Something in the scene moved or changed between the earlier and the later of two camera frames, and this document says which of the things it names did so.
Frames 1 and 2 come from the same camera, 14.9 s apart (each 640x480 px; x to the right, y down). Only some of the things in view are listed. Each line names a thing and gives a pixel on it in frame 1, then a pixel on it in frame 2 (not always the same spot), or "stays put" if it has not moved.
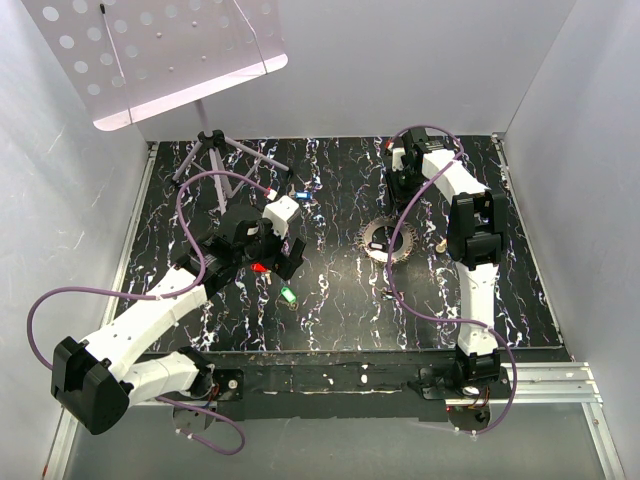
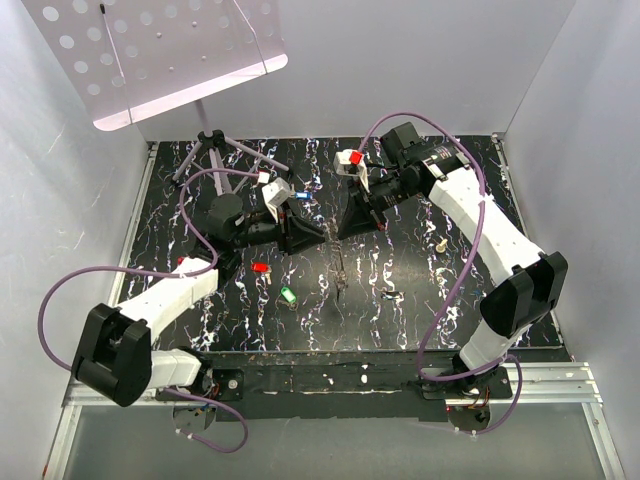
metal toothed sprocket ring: x=380 y=256 → x=341 y=278
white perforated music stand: x=126 y=59 stays put
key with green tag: x=288 y=295 stays put
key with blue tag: x=300 y=195 stays put
